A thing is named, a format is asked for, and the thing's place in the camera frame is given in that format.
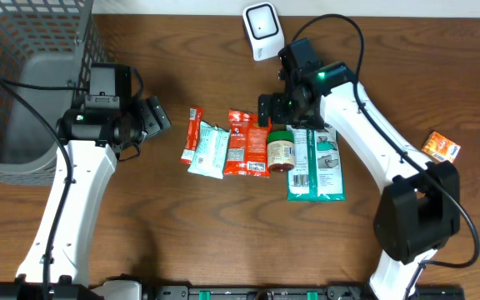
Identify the white barcode scanner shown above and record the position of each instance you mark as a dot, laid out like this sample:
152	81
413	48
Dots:
263	30

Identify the white small packet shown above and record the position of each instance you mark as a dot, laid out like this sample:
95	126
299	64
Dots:
210	155

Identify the black mounting rail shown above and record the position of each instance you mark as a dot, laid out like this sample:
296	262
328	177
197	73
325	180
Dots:
265	293

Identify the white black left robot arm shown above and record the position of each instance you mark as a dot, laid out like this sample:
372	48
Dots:
90	137

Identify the red snack bag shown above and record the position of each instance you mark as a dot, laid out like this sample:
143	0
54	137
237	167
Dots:
247	152

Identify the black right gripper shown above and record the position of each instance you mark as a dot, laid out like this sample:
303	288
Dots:
277	113

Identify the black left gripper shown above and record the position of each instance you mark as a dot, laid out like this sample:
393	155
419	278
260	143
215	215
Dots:
154	119

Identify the orange Kleenex tissue pack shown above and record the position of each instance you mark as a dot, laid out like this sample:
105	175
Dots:
441	147

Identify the green lid jar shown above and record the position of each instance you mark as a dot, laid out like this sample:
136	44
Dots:
281	151

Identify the red packet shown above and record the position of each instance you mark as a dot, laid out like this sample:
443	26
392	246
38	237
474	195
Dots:
193	130

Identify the grey mesh basket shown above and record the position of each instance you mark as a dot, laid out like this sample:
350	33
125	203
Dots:
47	48

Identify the green white 3M package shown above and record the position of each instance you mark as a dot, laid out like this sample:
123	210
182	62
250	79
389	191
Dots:
317	175

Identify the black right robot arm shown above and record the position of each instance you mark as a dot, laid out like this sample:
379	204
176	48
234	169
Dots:
419	206

